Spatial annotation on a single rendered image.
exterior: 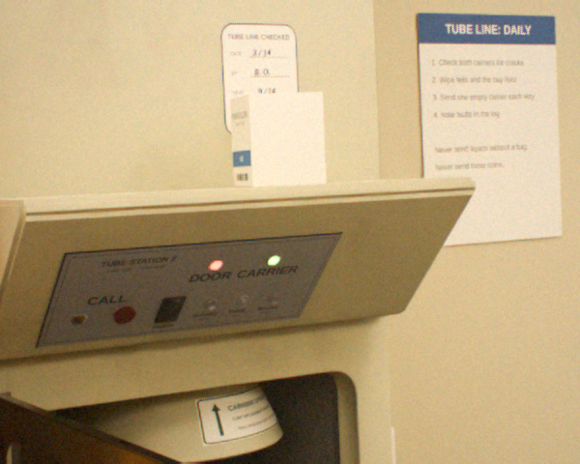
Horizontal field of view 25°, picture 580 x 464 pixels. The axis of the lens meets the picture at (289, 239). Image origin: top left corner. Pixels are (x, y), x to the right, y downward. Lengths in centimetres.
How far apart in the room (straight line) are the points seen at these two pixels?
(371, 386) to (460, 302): 60
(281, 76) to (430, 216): 15
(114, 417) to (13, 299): 19
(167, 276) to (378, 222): 15
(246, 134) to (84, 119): 11
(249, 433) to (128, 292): 19
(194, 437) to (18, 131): 25
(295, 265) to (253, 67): 16
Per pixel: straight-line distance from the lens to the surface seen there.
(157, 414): 94
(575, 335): 170
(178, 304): 83
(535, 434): 167
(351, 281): 90
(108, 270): 79
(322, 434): 102
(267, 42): 93
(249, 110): 84
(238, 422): 95
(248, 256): 83
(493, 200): 160
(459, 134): 157
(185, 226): 78
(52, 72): 86
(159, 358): 89
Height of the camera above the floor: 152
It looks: 3 degrees down
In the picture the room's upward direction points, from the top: 3 degrees counter-clockwise
